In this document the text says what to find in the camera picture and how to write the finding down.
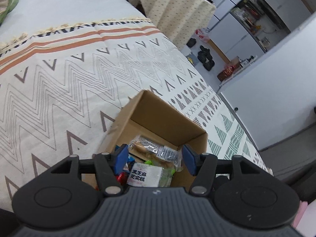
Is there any clear bread snack packet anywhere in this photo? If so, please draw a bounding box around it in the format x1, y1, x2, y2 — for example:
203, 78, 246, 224
130, 134, 180, 168

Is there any small blue snack packet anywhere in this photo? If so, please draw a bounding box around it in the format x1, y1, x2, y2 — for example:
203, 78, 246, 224
125, 154, 136, 172

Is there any table with dotted tablecloth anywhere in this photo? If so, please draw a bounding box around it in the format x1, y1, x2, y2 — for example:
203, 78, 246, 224
127, 0, 216, 51

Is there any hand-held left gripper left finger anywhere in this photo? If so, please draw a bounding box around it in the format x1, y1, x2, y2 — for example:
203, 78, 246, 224
51, 144, 129, 197

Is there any patterned printed blanket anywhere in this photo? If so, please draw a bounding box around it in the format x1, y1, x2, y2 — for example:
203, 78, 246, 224
0, 17, 272, 213

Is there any white cabinet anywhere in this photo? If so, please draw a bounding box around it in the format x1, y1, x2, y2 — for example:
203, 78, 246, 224
207, 11, 267, 65

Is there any white snack packet black print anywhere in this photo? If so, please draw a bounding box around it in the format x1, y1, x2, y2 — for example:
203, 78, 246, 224
127, 163, 164, 187

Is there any white bed sheet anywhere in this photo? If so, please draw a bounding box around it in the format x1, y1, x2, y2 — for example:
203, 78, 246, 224
0, 0, 149, 45

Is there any brown cardboard box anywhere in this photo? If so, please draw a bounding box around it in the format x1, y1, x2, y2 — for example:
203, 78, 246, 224
97, 89, 209, 193

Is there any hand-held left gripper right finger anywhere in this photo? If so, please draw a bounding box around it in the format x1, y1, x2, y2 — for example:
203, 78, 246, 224
181, 144, 262, 195

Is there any pink plastic bag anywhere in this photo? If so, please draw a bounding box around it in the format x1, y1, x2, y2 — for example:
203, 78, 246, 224
196, 28, 211, 42

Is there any cluttered kitchen counter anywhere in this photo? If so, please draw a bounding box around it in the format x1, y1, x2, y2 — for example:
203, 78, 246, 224
229, 0, 292, 53

